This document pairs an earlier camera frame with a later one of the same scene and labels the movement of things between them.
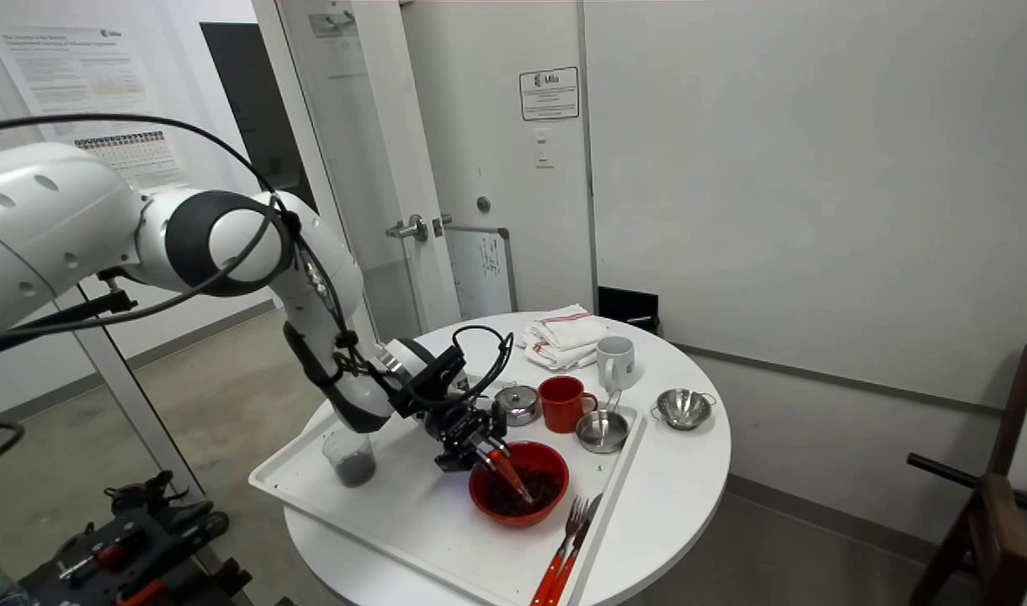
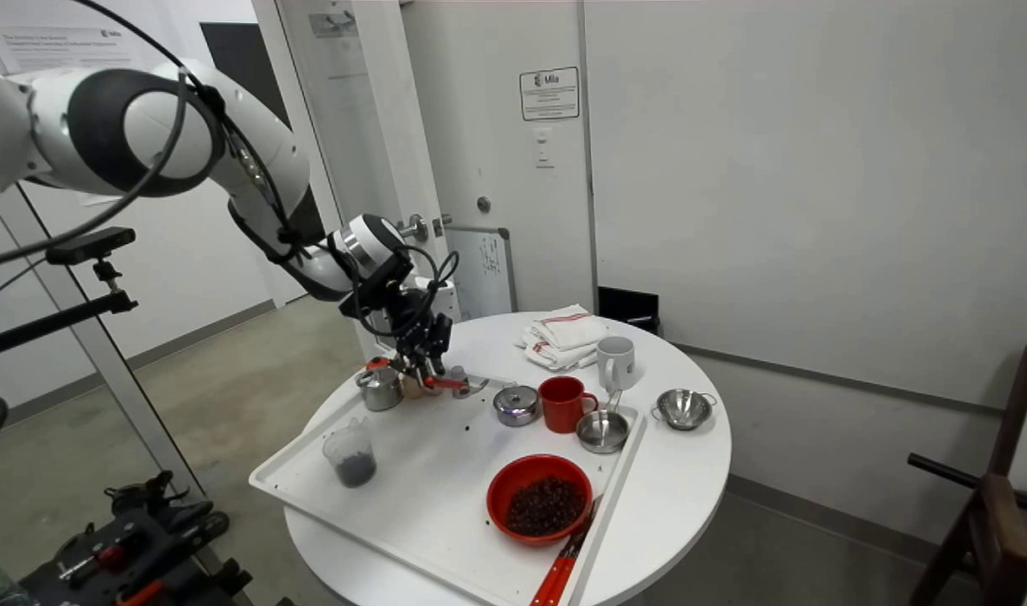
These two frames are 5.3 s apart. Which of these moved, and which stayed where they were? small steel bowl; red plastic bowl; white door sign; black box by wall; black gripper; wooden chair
Moved: black gripper; red plastic bowl
Stayed: white door sign; black box by wall; wooden chair; small steel bowl
